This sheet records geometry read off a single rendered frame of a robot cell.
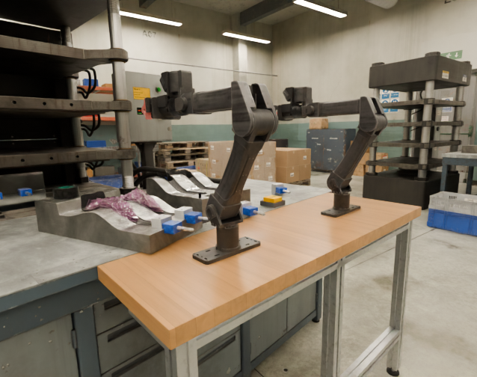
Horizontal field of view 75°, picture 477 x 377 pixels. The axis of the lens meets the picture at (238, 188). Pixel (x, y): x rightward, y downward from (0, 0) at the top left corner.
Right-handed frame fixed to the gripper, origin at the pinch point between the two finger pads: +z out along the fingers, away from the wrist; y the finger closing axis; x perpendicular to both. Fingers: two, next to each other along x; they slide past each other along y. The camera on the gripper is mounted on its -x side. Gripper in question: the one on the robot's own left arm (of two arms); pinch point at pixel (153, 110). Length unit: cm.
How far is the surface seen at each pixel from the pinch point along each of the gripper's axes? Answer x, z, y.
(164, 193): 31.8, 11.4, -8.2
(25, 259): 40, -5, 43
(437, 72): -61, 39, -414
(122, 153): 18, 62, -12
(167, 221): 33.5, -21.8, 9.2
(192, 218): 34.3, -21.2, 0.2
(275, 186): 36, 3, -66
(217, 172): 79, 351, -299
